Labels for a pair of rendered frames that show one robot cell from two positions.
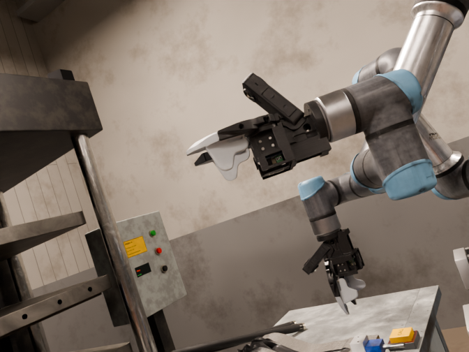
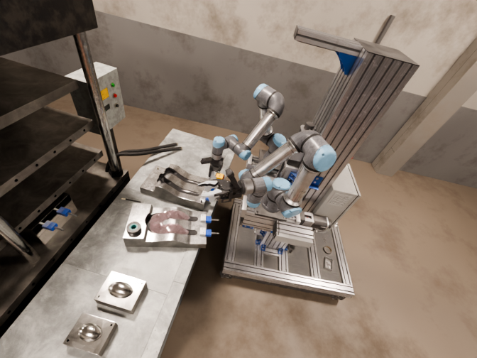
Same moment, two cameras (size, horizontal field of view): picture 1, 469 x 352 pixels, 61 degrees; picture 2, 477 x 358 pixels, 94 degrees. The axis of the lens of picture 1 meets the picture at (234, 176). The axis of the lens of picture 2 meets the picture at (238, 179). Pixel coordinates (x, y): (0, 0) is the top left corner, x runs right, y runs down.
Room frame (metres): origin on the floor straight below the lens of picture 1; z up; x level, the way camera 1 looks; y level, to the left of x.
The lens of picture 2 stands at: (0.00, 0.26, 2.22)
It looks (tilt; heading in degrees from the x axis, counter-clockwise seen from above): 45 degrees down; 329
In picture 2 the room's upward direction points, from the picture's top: 16 degrees clockwise
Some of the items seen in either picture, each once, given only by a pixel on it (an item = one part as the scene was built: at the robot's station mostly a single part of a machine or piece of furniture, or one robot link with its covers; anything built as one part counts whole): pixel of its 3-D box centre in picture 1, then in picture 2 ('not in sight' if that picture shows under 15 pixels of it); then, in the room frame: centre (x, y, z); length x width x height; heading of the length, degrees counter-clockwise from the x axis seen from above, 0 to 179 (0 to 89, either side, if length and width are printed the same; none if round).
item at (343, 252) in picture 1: (338, 253); (216, 163); (1.10, -0.20, 1.15); 0.09 x 0.08 x 0.12; 58
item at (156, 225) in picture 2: not in sight; (170, 221); (0.85, 0.16, 0.90); 0.26 x 0.18 x 0.08; 75
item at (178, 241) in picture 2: not in sight; (169, 225); (0.85, 0.17, 0.86); 0.50 x 0.26 x 0.11; 75
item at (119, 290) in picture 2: not in sight; (122, 292); (0.50, 0.46, 0.84); 0.20 x 0.15 x 0.07; 58
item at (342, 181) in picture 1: (347, 187); (231, 143); (1.13, -0.29, 1.31); 0.11 x 0.11 x 0.08; 24
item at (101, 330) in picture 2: not in sight; (91, 333); (0.35, 0.59, 0.83); 0.17 x 0.13 x 0.06; 58
